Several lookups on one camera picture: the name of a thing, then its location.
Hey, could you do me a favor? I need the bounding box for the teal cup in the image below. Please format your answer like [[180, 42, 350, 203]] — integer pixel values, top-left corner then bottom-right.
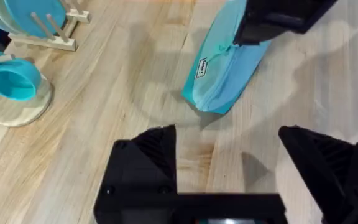
[[0, 50, 42, 101]]

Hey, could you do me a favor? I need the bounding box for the teal plate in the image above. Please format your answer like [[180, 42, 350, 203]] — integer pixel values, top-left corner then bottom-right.
[[3, 0, 67, 39]]

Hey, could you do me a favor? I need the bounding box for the wooden cup stand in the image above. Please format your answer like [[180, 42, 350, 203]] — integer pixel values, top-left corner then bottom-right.
[[0, 53, 54, 128]]

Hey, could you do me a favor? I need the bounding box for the white plate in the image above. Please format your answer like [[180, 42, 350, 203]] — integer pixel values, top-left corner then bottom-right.
[[0, 0, 26, 35]]

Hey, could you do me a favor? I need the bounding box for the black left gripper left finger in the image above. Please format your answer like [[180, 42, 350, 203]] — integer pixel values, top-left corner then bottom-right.
[[95, 124, 178, 202]]

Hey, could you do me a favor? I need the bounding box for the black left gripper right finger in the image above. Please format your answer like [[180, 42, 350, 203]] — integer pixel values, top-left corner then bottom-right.
[[278, 124, 358, 224]]

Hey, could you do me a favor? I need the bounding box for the teal soft zip bag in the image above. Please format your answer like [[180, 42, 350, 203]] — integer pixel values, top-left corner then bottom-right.
[[181, 0, 272, 116]]

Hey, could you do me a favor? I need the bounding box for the wooden peg rack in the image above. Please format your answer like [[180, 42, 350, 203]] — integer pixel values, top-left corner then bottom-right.
[[7, 0, 92, 52]]

